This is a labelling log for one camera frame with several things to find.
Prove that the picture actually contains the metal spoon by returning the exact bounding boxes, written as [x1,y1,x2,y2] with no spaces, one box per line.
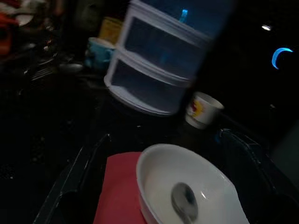
[171,182,199,224]

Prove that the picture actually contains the white cup with red print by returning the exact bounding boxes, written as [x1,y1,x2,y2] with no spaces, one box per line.
[185,91,225,130]

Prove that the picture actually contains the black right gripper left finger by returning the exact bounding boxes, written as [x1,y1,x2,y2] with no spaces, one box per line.
[32,133,112,224]

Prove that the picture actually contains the yellow can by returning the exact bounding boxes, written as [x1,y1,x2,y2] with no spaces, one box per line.
[99,17,125,45]

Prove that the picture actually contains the blue mug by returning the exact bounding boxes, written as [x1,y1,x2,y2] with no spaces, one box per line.
[85,36,117,71]

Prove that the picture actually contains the pink round plate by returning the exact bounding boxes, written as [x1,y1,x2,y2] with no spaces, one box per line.
[93,151,150,224]

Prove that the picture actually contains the white ceramic bowl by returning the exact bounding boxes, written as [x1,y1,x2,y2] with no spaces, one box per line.
[135,143,251,224]

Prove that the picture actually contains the white tiered food container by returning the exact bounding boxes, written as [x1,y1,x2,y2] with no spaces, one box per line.
[103,0,235,117]

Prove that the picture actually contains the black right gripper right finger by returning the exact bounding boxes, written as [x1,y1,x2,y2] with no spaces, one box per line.
[218,127,299,224]

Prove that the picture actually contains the metal utensil clutter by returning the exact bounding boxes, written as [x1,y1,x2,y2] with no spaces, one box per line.
[14,42,85,82]

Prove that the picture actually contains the black appliance with blue light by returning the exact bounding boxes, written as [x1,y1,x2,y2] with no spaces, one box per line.
[179,0,299,145]

